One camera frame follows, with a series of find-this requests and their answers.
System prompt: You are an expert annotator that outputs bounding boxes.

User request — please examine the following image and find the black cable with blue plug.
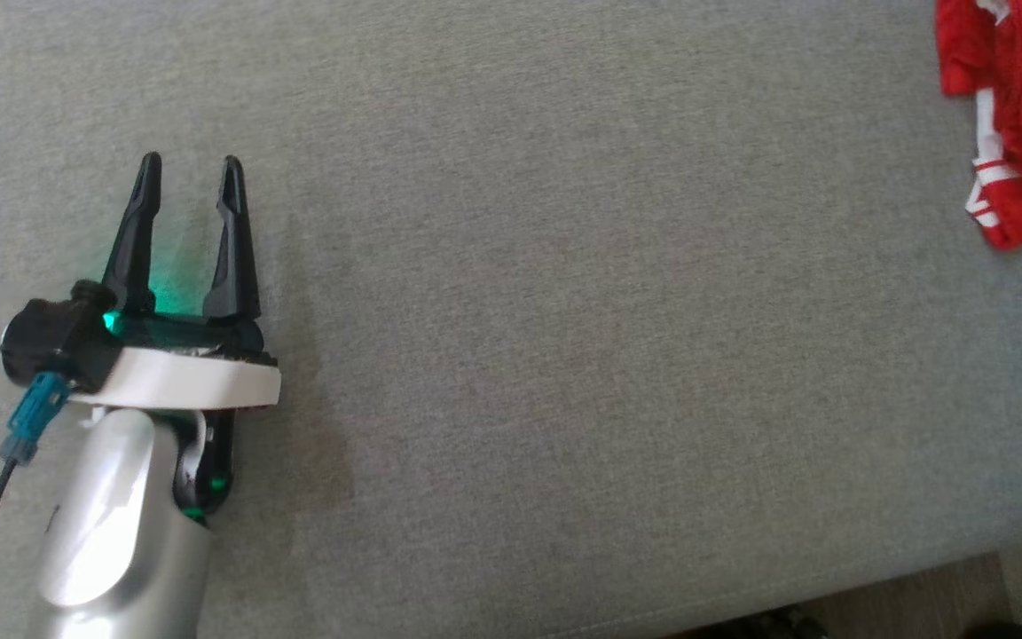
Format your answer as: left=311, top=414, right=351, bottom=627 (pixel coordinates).
left=0, top=370, right=74, bottom=587

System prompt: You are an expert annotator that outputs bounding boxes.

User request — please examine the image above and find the grey fabric sofa seat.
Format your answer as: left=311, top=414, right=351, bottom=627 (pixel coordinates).
left=0, top=0, right=1022, bottom=639

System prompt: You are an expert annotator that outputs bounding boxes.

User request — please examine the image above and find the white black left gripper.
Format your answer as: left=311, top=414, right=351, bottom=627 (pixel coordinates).
left=67, top=151, right=284, bottom=412

